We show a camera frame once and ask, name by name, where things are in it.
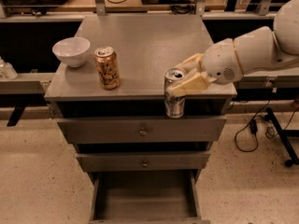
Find grey wooden drawer cabinet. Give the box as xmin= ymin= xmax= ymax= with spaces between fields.
xmin=44 ymin=13 xmax=238 ymax=224

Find black coiled cables on shelf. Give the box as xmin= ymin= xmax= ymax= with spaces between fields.
xmin=170 ymin=0 xmax=198 ymax=16

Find black stand leg with wheel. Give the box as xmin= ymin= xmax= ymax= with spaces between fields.
xmin=265 ymin=107 xmax=299 ymax=167

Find black floor power cable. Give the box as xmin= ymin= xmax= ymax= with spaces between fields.
xmin=234 ymin=79 xmax=299 ymax=153

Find grey middle drawer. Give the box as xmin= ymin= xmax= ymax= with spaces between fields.
xmin=76 ymin=151 xmax=210 ymax=172

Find grey bottom drawer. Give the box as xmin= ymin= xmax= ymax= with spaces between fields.
xmin=89 ymin=170 xmax=211 ymax=224

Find gold patterned drink can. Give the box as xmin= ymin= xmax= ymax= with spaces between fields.
xmin=94 ymin=46 xmax=120 ymax=90

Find grey top drawer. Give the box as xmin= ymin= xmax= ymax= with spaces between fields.
xmin=57 ymin=116 xmax=226 ymax=144

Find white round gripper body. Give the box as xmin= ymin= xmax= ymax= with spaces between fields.
xmin=202 ymin=38 xmax=243 ymax=84

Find grey drawer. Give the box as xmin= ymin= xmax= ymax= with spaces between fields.
xmin=57 ymin=116 xmax=226 ymax=144
xmin=76 ymin=151 xmax=210 ymax=172
xmin=89 ymin=170 xmax=211 ymax=224

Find silver redbull can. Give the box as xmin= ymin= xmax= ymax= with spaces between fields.
xmin=164 ymin=68 xmax=186 ymax=119

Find white ceramic bowl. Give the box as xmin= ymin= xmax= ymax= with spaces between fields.
xmin=52 ymin=37 xmax=91 ymax=67

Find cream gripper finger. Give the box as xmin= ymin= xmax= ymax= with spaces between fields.
xmin=176 ymin=53 xmax=204 ymax=73
xmin=169 ymin=72 xmax=216 ymax=97

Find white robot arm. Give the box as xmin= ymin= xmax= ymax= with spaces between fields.
xmin=165 ymin=0 xmax=299 ymax=97

